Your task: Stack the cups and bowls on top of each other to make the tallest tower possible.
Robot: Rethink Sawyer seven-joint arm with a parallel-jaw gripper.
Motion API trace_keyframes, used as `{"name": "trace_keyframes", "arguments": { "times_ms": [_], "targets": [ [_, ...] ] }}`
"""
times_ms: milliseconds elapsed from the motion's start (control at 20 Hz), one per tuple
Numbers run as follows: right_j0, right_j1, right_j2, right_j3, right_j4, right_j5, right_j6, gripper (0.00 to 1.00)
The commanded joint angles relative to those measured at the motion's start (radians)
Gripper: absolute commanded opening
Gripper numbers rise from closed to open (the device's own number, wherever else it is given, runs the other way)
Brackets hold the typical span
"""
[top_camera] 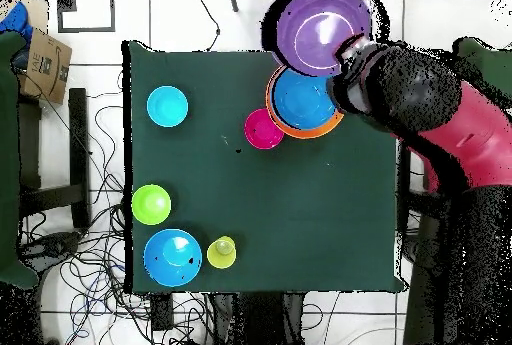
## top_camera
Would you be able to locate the black square floor frame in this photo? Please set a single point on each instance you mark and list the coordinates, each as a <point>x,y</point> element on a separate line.
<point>66,1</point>

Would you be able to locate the black bench frame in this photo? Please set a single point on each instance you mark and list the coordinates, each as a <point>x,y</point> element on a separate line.
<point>78,141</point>

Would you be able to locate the small green bowl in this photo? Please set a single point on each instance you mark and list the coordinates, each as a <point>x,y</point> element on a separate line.
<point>151,205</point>

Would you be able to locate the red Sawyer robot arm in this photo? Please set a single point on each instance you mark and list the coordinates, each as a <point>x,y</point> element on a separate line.
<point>480,141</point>

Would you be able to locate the yellow cup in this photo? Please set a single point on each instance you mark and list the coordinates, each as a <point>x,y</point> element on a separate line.
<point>221,252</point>

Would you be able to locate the large purple bowl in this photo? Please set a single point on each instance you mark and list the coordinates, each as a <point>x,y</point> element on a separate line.
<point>316,33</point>

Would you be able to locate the dark green tablecloth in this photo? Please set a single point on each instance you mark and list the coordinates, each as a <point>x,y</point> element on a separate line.
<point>260,209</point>

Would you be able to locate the small red bowl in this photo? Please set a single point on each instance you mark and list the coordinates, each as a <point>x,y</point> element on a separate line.
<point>262,131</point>

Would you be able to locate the large orange bowl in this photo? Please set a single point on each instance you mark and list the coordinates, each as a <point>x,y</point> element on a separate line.
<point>308,134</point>

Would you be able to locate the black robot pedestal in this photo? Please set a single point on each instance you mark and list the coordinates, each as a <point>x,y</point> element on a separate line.
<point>256,321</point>

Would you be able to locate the green covered side table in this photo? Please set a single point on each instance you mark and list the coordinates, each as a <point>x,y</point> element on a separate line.
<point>492,65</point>
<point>8,161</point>

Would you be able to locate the cardboard box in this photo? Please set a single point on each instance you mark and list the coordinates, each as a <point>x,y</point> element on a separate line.
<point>46,69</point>

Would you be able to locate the blue cloth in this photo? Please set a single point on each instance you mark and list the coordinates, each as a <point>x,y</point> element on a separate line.
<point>18,21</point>

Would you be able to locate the small light blue bowl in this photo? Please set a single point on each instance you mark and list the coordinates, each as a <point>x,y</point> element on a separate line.
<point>167,106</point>

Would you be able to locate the black power box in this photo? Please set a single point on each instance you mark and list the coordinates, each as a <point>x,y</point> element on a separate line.
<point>162,311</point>

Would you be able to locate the black stand base with knob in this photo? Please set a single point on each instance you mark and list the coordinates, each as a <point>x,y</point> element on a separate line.
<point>52,247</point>

